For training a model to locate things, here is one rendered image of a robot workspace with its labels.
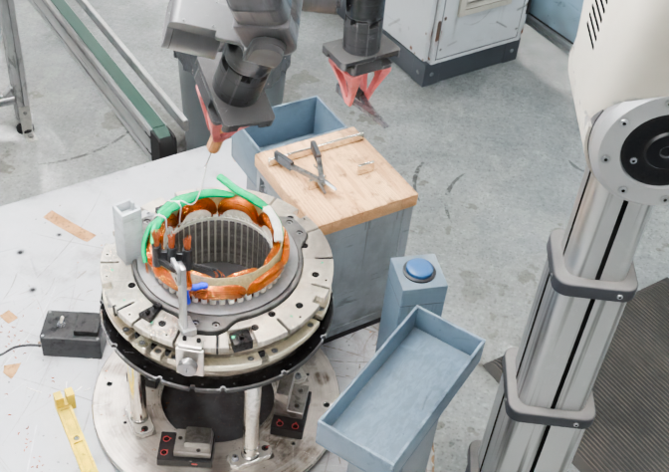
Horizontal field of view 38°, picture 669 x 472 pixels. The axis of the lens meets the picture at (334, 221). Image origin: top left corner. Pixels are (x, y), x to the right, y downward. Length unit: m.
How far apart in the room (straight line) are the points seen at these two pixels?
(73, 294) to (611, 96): 1.05
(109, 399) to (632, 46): 0.96
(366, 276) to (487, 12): 2.29
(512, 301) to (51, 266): 1.55
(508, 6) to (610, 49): 2.81
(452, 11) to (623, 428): 1.69
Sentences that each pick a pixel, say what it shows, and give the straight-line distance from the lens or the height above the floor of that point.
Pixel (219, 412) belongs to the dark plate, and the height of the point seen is 0.78.
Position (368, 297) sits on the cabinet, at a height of 0.86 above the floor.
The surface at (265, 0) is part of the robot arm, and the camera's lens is 0.92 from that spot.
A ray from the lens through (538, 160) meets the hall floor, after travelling 3.49.
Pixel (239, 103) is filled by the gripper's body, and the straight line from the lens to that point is 1.10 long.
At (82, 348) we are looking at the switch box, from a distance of 1.63.
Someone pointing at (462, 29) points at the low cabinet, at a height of 0.22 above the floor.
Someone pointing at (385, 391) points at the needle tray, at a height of 1.03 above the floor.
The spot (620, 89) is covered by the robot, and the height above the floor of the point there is 1.50.
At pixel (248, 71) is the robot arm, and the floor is 1.45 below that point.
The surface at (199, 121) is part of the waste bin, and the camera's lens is 3.07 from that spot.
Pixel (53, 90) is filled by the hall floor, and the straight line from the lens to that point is 3.67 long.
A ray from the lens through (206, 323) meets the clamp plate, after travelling 1.25.
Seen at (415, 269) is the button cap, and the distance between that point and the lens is 1.42.
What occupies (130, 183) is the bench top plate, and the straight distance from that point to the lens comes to 1.97.
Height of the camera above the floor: 2.02
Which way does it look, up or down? 41 degrees down
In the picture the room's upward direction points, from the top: 6 degrees clockwise
